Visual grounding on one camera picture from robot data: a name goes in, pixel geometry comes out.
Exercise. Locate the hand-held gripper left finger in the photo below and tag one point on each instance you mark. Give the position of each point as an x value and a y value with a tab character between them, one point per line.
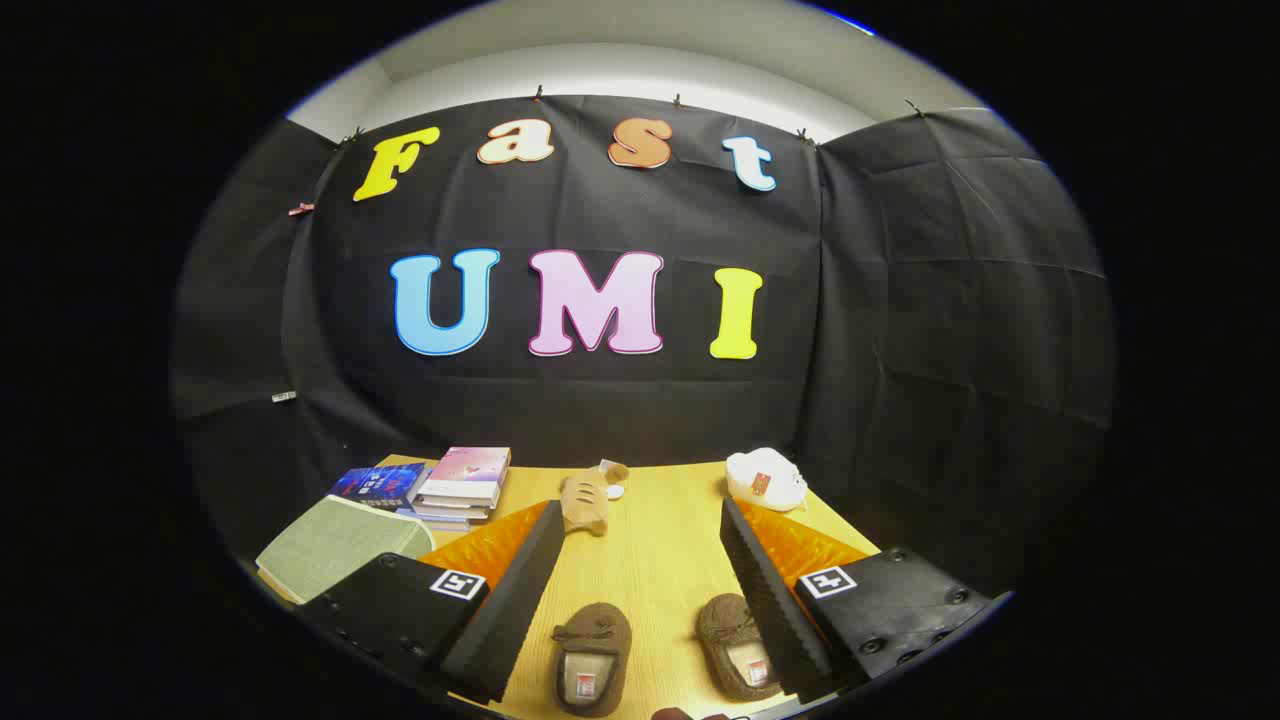
515	600

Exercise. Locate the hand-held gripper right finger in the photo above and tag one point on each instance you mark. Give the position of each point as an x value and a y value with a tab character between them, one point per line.
770	600

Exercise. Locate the brown fuzzy shoe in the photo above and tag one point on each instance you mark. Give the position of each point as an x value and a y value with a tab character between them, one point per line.
728	625
592	640

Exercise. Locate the green fabric storage box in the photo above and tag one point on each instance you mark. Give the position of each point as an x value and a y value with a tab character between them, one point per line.
330	545

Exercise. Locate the grey blue book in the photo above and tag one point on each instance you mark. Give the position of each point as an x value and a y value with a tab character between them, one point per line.
440	521

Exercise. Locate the brown bread plush toy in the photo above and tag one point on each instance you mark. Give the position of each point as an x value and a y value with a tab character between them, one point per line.
585	500

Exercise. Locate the dark blue cover book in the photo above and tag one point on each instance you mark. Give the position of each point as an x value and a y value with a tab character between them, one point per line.
380	485

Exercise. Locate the black backdrop cloth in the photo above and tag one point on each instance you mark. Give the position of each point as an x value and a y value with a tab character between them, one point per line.
600	420

